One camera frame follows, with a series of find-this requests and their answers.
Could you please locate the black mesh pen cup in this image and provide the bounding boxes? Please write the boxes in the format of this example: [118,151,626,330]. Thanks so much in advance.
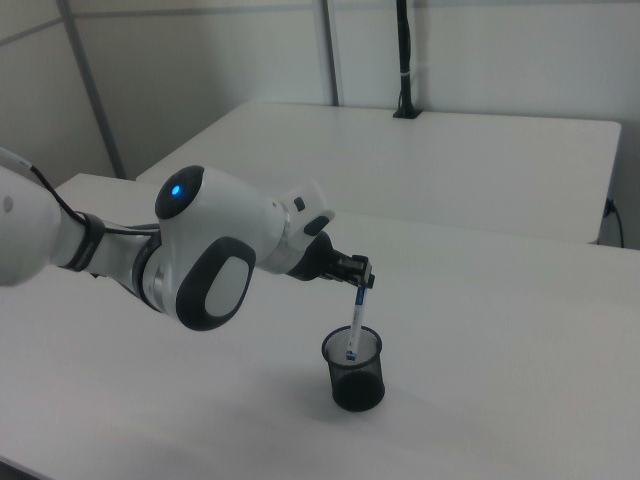
[320,324,388,413]

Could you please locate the black pole with clamp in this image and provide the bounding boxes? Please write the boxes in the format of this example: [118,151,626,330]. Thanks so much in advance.
[391,0,422,120]

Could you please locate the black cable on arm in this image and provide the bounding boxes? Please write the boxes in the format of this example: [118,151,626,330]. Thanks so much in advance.
[0,146,162,236]

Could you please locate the black wall power cable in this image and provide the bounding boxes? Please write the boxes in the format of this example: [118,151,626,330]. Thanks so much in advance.
[605,198,627,248]

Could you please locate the blue and white marker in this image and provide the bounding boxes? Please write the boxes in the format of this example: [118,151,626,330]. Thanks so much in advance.
[344,286,369,362]

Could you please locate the white side table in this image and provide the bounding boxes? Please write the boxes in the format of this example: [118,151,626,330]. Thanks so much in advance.
[135,101,623,246]

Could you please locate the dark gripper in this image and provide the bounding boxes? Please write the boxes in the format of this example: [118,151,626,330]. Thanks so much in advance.
[278,232,378,291]

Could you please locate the black strap on arm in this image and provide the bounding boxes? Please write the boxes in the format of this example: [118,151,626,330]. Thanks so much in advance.
[69,211,108,274]

